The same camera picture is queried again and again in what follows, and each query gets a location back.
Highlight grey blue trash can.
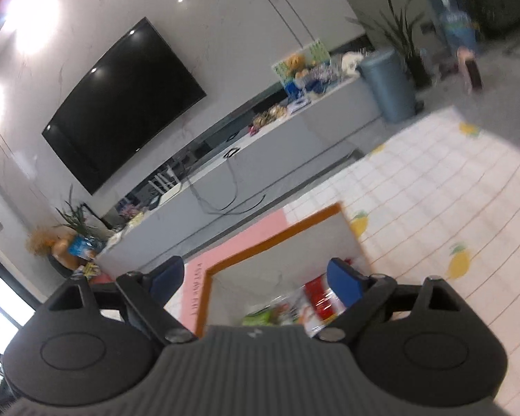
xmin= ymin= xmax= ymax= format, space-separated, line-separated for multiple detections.
xmin=357 ymin=49 xmax=419 ymax=124

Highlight white router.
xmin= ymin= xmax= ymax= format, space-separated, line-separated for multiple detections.
xmin=149 ymin=167 xmax=183 ymax=204

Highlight teddy bear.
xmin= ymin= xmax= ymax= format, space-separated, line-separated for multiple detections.
xmin=286 ymin=52 xmax=308 ymax=76

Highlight blue white cups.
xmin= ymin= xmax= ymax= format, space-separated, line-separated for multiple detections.
xmin=286 ymin=69 xmax=343 ymax=98

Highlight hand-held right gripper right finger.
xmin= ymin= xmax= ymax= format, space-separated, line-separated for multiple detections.
xmin=316 ymin=258 xmax=477 ymax=342

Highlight pile of wrapped snacks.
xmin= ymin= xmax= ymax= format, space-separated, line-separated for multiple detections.
xmin=248 ymin=104 xmax=289 ymax=133

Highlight black cable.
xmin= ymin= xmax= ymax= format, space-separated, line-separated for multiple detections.
xmin=186 ymin=147 xmax=267 ymax=215

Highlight white round item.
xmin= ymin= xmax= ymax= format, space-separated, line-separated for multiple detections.
xmin=340 ymin=51 xmax=365 ymax=72

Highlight grey tv cabinet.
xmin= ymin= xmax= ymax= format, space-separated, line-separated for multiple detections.
xmin=95 ymin=39 xmax=417 ymax=278

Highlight large water bottle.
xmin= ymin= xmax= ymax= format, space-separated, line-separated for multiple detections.
xmin=437 ymin=0 xmax=479 ymax=53

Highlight red snack packet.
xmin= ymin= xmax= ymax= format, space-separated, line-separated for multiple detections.
xmin=303 ymin=277 xmax=347 ymax=326

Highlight long leaf potted plant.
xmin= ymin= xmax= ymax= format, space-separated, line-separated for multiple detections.
xmin=54 ymin=184 xmax=109 ymax=243

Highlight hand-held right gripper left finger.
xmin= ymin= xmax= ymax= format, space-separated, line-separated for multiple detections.
xmin=47 ymin=257 xmax=198 ymax=343

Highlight black television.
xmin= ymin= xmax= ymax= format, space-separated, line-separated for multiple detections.
xmin=41 ymin=16 xmax=208 ymax=196

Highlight dried yellow flowers vase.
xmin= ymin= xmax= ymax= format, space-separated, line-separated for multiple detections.
xmin=26 ymin=225 xmax=59 ymax=257

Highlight blue packet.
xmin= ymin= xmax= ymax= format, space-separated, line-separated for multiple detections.
xmin=67 ymin=236 xmax=98 ymax=258

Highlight pink small appliance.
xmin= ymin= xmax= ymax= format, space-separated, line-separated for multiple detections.
xmin=456 ymin=47 xmax=485 ymax=93

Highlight glass sliding door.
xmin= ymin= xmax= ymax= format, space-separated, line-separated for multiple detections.
xmin=0 ymin=243 xmax=35 ymax=347

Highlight orange cardboard box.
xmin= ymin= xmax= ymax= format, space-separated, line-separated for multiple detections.
xmin=194 ymin=201 xmax=374 ymax=339

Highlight tall potted plant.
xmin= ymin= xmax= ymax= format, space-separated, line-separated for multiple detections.
xmin=347 ymin=0 xmax=434 ymax=89

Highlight golden jar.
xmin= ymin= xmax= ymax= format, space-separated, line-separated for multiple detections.
xmin=54 ymin=236 xmax=81 ymax=269

